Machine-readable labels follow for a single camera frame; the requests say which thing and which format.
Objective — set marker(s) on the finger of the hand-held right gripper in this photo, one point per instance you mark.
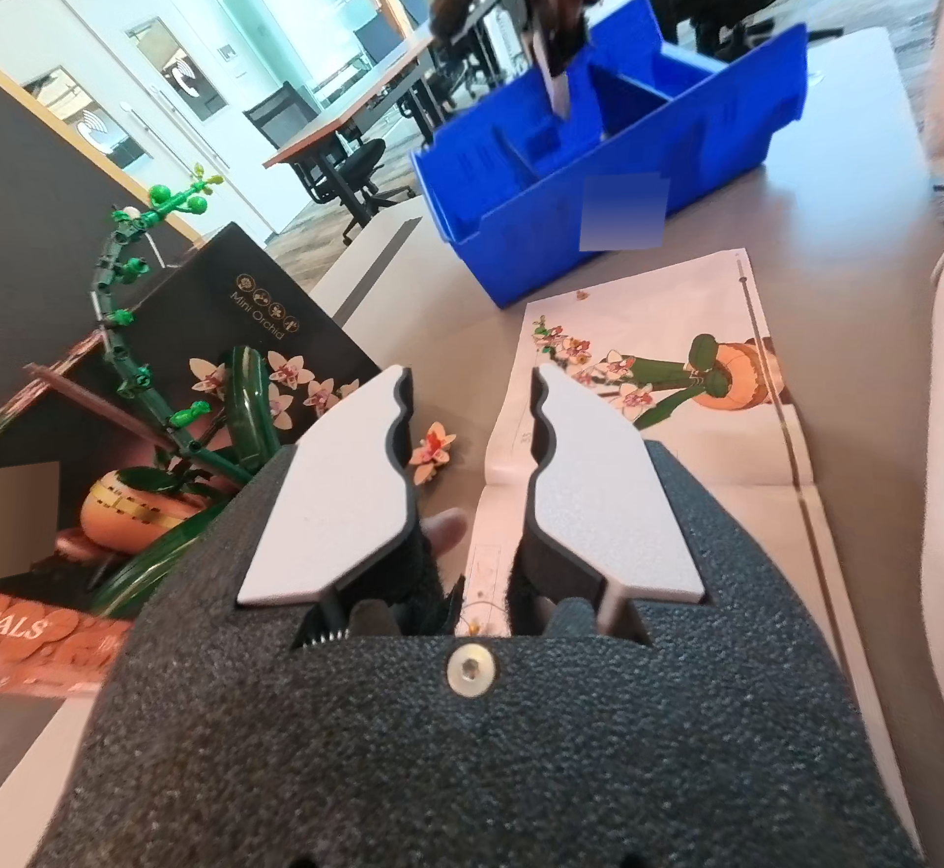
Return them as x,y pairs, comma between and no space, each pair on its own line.
558,90

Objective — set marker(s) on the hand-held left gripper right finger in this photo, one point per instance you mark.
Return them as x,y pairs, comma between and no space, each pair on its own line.
612,499

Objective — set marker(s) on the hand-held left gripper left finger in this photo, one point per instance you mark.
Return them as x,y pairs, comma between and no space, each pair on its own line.
332,499

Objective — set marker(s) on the blue plastic divided bin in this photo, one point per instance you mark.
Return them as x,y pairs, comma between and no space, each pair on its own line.
516,234

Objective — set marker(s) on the person's left hand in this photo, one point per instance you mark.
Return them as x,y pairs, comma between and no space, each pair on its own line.
446,530

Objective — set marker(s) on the flower print instruction booklet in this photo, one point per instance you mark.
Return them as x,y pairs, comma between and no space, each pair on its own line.
664,440

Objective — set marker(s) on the pink toy orchid flower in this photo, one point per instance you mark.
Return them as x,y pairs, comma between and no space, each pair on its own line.
433,451

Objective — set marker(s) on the toy brick orchid plant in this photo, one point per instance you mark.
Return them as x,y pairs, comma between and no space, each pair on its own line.
140,507

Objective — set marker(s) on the wooden edged office table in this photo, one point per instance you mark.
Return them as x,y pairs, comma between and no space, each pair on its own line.
332,123

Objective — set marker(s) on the black flower print box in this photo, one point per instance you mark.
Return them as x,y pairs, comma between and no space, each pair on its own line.
221,308

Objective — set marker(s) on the door with round sign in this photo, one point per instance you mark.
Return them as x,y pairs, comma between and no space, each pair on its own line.
88,123
184,72

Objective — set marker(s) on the black board with wooden edge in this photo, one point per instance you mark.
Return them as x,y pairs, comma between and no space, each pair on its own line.
44,219

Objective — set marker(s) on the small wall sign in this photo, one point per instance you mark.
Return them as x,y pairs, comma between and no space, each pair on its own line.
227,51

